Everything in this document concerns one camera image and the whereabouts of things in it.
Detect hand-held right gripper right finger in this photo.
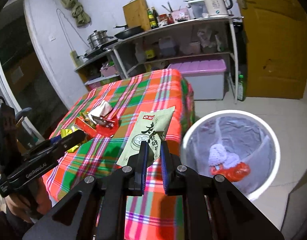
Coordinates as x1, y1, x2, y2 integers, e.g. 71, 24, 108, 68
160, 141, 285, 240

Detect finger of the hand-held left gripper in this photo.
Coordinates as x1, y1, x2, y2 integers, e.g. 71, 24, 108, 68
25, 129, 87, 159
23, 134, 63, 155

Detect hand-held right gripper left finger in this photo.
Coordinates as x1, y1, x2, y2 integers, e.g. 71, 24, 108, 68
22, 141, 149, 240

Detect gold foil wrapper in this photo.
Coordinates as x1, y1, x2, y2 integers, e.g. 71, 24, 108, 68
60, 126, 87, 153

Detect green food packet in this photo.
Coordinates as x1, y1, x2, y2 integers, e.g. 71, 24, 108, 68
117, 106, 175, 167

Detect large white foam fruit net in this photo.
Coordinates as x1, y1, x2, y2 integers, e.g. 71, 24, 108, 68
209, 144, 241, 168

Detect red plastic bag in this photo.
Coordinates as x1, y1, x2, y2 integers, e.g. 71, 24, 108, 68
210, 162, 251, 182

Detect person's left hand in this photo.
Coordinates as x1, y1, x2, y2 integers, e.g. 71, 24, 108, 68
5, 180, 52, 223

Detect red snack wrapper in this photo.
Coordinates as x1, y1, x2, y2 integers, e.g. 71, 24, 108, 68
75, 116, 120, 138

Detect plaid tablecloth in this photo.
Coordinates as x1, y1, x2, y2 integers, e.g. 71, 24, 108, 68
42, 69, 195, 240

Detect crumpled white paper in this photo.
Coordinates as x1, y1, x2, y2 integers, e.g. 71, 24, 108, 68
90, 100, 112, 117

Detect pink plastic basket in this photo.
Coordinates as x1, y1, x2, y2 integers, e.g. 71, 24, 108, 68
100, 65, 117, 77

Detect low cooker stand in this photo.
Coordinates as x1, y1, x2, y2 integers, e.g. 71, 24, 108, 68
74, 50, 121, 92

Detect black induction cooker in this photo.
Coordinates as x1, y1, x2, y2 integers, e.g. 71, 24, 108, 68
83, 39, 119, 59

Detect storage box with purple lid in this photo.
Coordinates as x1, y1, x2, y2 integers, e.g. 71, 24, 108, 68
167, 56, 227, 101

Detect steel steamer pot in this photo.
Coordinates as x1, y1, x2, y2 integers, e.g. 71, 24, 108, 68
87, 30, 114, 49

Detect white plastic bottle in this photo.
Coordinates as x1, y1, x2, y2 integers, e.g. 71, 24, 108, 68
135, 44, 145, 63

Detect green glass bottle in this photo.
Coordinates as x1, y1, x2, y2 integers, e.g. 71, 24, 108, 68
237, 71, 245, 102

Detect dark liquid jug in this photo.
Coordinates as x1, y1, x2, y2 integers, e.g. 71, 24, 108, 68
159, 37, 179, 57

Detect pink plastic container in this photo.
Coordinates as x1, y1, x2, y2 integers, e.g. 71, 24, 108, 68
188, 42, 201, 55

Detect black frying pan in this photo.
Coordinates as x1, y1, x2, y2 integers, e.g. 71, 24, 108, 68
113, 24, 145, 40

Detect hanging green cloth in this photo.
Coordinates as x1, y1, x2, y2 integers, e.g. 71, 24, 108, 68
55, 0, 91, 27

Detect crumpled plastic bags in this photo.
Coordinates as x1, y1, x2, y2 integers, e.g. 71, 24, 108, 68
197, 27, 224, 53

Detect metal kitchen shelf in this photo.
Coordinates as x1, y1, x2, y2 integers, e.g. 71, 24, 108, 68
111, 16, 244, 104

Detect wooden cutting board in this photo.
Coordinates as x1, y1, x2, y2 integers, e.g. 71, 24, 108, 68
123, 0, 152, 32

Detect pink utensil holder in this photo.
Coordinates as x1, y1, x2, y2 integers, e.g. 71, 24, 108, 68
172, 8, 190, 22

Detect yellow wooden door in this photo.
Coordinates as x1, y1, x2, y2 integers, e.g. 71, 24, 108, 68
230, 0, 307, 100

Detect water filter jug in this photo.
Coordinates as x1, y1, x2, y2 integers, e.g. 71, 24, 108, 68
188, 0, 209, 19

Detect white electric kettle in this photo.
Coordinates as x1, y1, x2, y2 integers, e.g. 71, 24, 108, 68
200, 0, 233, 18

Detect white power cable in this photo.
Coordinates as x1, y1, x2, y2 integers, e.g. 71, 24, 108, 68
56, 9, 90, 48

